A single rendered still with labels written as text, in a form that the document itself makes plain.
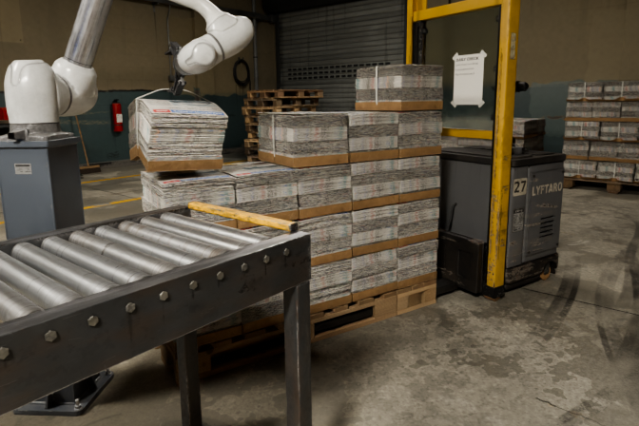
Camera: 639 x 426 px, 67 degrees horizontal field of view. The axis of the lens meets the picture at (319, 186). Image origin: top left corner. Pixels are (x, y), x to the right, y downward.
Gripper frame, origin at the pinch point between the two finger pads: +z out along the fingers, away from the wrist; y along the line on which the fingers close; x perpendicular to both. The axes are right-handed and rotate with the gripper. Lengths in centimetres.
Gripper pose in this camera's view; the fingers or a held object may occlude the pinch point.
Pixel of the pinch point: (170, 71)
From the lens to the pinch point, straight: 203.3
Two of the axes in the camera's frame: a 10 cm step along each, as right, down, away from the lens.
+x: 8.5, -0.9, 5.3
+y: 0.4, 9.9, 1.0
